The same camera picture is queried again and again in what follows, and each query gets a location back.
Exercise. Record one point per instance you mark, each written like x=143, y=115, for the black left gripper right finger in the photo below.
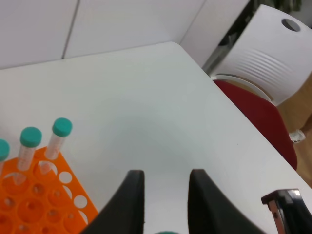
x=209, y=210

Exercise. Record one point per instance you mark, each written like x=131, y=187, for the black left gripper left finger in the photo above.
x=124, y=213

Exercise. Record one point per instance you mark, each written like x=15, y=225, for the orange test tube rack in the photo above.
x=53, y=203

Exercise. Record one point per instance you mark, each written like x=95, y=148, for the rack tube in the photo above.
x=30, y=139
x=4, y=153
x=61, y=129

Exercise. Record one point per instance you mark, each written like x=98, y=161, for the black device at edge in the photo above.
x=289, y=211

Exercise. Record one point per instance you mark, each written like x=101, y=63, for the white chair red seat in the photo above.
x=268, y=64

